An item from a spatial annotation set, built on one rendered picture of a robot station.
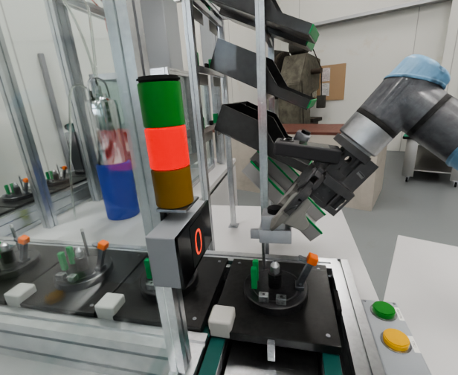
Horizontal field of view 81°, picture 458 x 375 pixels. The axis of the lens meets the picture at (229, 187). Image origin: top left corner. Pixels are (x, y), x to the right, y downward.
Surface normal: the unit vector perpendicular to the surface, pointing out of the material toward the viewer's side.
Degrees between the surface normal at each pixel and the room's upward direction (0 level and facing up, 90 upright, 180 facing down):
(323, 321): 0
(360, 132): 73
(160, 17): 90
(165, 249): 90
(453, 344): 0
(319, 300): 0
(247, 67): 90
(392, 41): 90
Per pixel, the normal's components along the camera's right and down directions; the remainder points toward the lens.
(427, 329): -0.07, -0.95
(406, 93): -0.50, 0.07
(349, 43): -0.58, 0.29
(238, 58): -0.39, 0.32
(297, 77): -0.63, -0.16
